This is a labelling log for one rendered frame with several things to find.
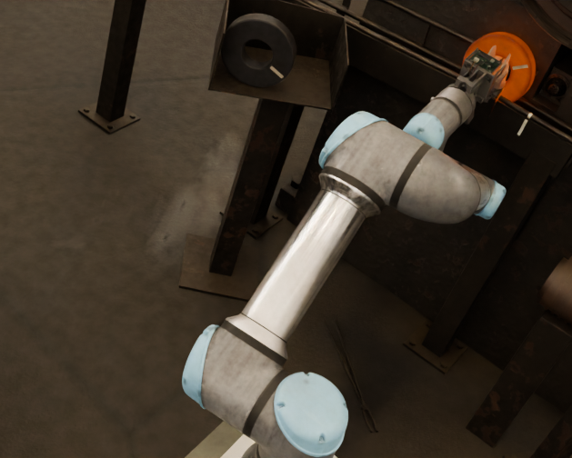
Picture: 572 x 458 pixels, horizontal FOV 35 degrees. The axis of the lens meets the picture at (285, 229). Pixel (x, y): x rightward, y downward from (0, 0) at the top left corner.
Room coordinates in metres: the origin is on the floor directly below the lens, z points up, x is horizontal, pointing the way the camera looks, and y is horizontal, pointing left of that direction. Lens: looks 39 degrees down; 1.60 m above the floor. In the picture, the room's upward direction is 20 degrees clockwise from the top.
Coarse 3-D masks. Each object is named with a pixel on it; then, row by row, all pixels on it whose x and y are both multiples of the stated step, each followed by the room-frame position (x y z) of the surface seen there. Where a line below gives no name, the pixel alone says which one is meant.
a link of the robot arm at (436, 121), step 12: (432, 108) 1.54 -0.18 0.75; (444, 108) 1.55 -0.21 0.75; (456, 108) 1.56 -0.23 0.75; (420, 120) 1.50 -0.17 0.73; (432, 120) 1.51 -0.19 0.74; (444, 120) 1.52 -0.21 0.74; (456, 120) 1.55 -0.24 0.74; (408, 132) 1.49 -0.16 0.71; (420, 132) 1.48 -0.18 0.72; (432, 132) 1.48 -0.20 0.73; (444, 132) 1.50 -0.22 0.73; (432, 144) 1.47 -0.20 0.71; (444, 144) 1.52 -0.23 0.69
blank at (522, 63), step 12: (492, 36) 1.81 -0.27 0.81; (504, 36) 1.80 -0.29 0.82; (516, 36) 1.82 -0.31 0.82; (468, 48) 1.82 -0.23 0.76; (480, 48) 1.81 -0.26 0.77; (504, 48) 1.80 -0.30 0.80; (516, 48) 1.79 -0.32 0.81; (528, 48) 1.80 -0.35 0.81; (516, 60) 1.78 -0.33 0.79; (528, 60) 1.78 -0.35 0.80; (516, 72) 1.78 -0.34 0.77; (528, 72) 1.77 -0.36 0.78; (516, 84) 1.77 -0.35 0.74; (528, 84) 1.77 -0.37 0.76; (504, 96) 1.77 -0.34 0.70; (516, 96) 1.77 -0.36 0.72
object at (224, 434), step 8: (224, 424) 1.01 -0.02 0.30; (216, 432) 0.99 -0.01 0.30; (224, 432) 0.99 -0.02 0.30; (232, 432) 1.00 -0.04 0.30; (208, 440) 0.97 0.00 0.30; (216, 440) 0.97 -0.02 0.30; (224, 440) 0.98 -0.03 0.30; (232, 440) 0.98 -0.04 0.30; (200, 448) 0.94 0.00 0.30; (208, 448) 0.95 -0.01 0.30; (216, 448) 0.96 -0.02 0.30; (224, 448) 0.96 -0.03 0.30; (192, 456) 0.92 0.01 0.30; (200, 456) 0.93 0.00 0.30; (208, 456) 0.93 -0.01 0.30; (216, 456) 0.94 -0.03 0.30
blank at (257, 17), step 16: (240, 16) 1.65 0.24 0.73; (256, 16) 1.64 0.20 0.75; (272, 16) 1.66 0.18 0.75; (240, 32) 1.63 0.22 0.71; (256, 32) 1.63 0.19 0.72; (272, 32) 1.63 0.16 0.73; (288, 32) 1.65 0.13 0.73; (224, 48) 1.63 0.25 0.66; (240, 48) 1.63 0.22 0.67; (272, 48) 1.63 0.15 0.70; (288, 48) 1.63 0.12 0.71; (240, 64) 1.63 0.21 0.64; (256, 64) 1.65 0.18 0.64; (272, 64) 1.63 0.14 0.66; (288, 64) 1.63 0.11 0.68; (240, 80) 1.63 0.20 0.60; (256, 80) 1.63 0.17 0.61; (272, 80) 1.63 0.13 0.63
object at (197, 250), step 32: (256, 0) 1.79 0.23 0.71; (224, 32) 1.58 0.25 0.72; (320, 32) 1.82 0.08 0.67; (224, 64) 1.69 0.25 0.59; (320, 64) 1.80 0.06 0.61; (256, 96) 1.60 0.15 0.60; (288, 96) 1.63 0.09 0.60; (320, 96) 1.67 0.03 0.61; (256, 128) 1.67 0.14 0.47; (256, 160) 1.68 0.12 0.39; (256, 192) 1.68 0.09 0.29; (224, 224) 1.67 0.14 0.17; (192, 256) 1.70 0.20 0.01; (224, 256) 1.68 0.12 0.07; (256, 256) 1.79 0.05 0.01; (192, 288) 1.60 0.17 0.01; (224, 288) 1.63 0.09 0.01
